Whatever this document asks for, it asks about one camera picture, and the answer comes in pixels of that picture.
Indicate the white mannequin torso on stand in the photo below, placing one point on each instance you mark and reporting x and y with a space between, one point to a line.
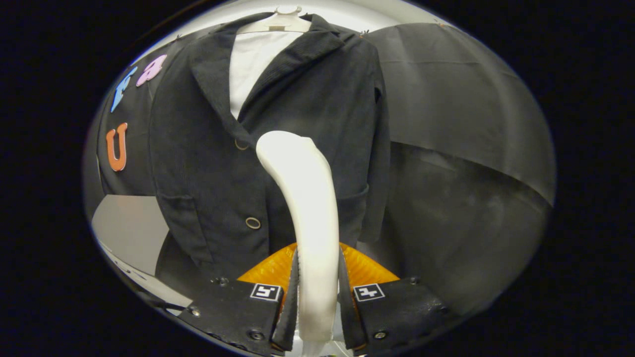
253 64

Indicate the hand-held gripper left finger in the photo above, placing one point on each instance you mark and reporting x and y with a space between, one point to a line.
290 307

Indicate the black button jacket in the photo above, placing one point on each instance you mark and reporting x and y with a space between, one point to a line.
198 173

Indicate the black backdrop cloth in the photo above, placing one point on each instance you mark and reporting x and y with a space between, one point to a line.
471 173

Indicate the white clothes hanger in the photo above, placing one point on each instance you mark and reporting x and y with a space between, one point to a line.
280 22

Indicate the grey cabinet with dark top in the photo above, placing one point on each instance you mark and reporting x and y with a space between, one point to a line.
129 228

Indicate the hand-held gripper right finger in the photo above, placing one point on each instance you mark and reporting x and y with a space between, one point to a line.
349 312

